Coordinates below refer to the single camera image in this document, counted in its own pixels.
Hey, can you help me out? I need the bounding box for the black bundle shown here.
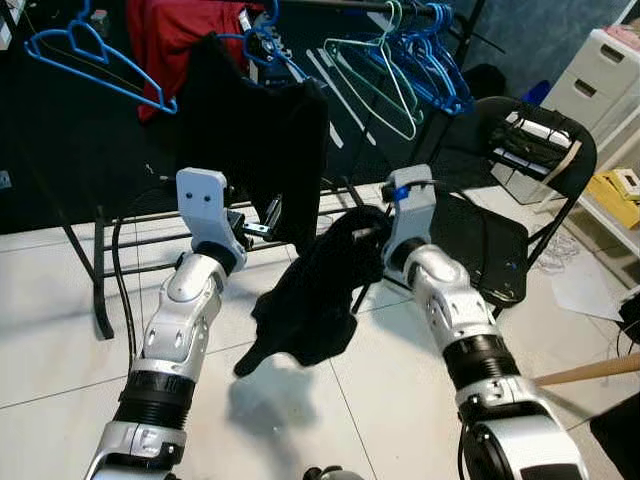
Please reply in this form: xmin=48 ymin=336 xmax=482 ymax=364
xmin=465 ymin=65 xmax=506 ymax=101

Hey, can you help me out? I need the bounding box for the black hanging shirt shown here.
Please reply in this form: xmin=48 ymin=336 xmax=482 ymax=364
xmin=175 ymin=33 xmax=331 ymax=256

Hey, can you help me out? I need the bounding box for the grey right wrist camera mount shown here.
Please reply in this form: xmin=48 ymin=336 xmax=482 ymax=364
xmin=383 ymin=165 xmax=438 ymax=271

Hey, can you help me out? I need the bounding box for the black and white bag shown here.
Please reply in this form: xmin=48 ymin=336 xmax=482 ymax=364
xmin=490 ymin=108 xmax=583 ymax=189

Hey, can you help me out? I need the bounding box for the white drawer cabinet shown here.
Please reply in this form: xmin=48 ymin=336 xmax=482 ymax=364
xmin=540 ymin=28 xmax=640 ymax=151

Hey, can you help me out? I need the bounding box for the green wire hanger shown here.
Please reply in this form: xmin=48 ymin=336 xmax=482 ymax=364
xmin=323 ymin=0 xmax=426 ymax=141

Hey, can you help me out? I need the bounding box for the red garment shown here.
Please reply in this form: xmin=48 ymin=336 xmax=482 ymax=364
xmin=125 ymin=0 xmax=263 ymax=123

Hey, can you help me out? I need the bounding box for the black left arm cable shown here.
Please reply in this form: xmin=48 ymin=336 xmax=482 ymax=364
xmin=110 ymin=185 xmax=181 ymax=366

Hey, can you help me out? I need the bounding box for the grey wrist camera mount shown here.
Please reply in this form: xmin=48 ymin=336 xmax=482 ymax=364
xmin=383 ymin=165 xmax=438 ymax=271
xmin=176 ymin=168 xmax=246 ymax=256

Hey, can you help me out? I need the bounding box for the black metal clothes rack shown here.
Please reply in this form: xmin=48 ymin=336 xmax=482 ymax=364
xmin=0 ymin=0 xmax=491 ymax=343

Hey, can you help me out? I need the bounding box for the navy polo shirt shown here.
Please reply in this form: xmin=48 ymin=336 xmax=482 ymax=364
xmin=233 ymin=205 xmax=393 ymax=379

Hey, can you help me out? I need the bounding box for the white cable coil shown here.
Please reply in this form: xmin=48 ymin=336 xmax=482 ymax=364
xmin=535 ymin=230 xmax=581 ymax=276

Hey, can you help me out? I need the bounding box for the black folding chair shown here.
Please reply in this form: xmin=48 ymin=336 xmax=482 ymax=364
xmin=395 ymin=95 xmax=599 ymax=326

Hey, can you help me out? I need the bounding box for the white paper sheet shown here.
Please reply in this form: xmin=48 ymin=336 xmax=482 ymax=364
xmin=550 ymin=255 xmax=626 ymax=321

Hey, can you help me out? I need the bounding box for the grey robot right foot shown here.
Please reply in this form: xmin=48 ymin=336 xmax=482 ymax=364
xmin=303 ymin=465 xmax=366 ymax=480

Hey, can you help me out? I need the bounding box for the yellow box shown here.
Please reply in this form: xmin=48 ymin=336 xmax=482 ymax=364
xmin=585 ymin=168 xmax=640 ymax=231

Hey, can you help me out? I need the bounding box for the wooden stick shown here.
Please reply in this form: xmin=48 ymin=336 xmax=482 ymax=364
xmin=535 ymin=352 xmax=640 ymax=387

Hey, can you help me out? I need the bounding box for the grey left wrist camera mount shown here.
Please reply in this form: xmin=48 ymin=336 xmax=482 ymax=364
xmin=176 ymin=168 xmax=246 ymax=256

